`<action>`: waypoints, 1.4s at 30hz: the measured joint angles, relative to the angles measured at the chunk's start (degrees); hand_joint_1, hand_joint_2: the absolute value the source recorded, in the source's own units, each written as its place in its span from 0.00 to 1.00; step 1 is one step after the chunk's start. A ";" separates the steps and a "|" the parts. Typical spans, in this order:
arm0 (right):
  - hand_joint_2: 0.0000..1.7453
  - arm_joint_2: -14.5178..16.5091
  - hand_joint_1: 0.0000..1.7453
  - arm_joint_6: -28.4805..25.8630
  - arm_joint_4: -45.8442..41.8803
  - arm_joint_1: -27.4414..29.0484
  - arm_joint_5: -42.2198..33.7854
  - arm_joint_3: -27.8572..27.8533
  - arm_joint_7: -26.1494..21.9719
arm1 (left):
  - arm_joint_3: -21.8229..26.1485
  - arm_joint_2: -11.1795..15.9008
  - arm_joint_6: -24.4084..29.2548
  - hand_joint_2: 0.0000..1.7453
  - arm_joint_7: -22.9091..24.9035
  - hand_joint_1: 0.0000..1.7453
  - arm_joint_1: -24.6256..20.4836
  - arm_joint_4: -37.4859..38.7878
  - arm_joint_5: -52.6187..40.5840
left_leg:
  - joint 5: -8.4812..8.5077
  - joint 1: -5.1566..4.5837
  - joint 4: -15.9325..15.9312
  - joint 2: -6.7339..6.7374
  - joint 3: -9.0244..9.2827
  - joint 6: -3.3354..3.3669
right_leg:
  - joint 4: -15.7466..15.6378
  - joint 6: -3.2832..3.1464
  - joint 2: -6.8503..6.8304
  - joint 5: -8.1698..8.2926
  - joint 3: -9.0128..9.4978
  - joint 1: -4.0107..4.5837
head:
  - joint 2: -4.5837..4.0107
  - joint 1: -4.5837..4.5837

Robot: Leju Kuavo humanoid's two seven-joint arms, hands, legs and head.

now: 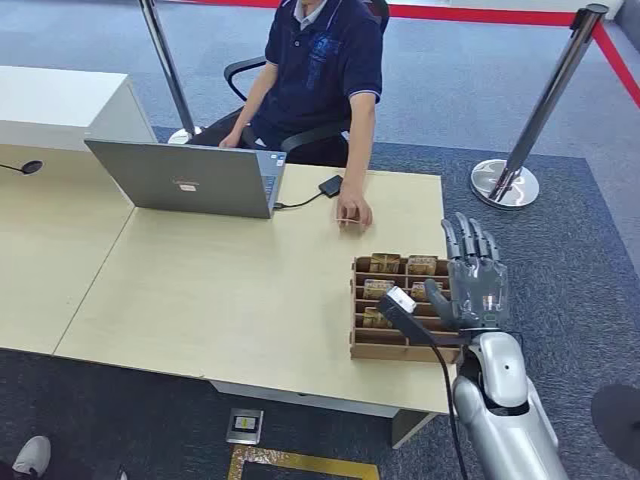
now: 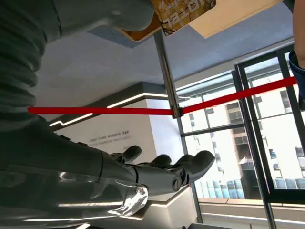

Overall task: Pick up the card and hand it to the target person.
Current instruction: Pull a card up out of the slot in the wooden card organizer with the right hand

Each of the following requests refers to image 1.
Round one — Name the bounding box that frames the wooden card holder tray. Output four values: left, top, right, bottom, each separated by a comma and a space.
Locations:
349, 253, 463, 366

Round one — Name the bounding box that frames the black power adapter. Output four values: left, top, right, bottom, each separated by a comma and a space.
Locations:
318, 174, 344, 199

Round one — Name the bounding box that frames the black round base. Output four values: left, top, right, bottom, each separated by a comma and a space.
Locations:
590, 382, 640, 468

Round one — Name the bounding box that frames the white cabinet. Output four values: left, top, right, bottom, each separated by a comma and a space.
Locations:
0, 64, 157, 154

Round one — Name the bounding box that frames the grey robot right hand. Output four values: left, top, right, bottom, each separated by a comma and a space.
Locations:
423, 211, 510, 333

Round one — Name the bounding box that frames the pale grey shoe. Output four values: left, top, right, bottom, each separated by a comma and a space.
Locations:
12, 435, 52, 478

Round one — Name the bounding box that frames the yellow autumn print card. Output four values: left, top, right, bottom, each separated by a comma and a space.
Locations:
362, 306, 393, 329
362, 278, 396, 301
411, 281, 444, 303
368, 252, 402, 275
406, 254, 438, 276

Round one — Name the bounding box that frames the person's left hand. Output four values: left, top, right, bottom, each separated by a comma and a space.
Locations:
336, 187, 374, 233

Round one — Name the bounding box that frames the red barrier stripe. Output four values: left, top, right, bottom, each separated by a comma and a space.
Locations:
592, 23, 640, 111
385, 3, 576, 29

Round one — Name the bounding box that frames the black round desk puck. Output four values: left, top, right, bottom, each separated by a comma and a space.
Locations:
0, 159, 45, 177

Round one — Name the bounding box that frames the chrome stanchion post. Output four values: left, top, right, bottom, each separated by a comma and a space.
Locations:
469, 3, 610, 211
137, 0, 204, 146

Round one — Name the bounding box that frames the black office chair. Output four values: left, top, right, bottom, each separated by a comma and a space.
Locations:
223, 0, 391, 157

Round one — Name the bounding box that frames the black laptop cable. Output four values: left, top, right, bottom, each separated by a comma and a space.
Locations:
272, 190, 324, 212

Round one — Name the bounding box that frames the yellow floor marking tape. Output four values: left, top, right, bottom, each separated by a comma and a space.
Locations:
227, 445, 381, 480

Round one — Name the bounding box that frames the person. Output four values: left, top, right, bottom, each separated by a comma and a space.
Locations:
187, 0, 391, 233

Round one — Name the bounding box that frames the grey laptop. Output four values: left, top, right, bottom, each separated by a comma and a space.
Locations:
84, 137, 288, 221

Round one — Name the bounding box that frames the silver floor socket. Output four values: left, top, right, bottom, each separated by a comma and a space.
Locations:
226, 407, 264, 446

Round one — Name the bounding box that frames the black camera cable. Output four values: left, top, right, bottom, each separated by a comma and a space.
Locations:
427, 341, 471, 480

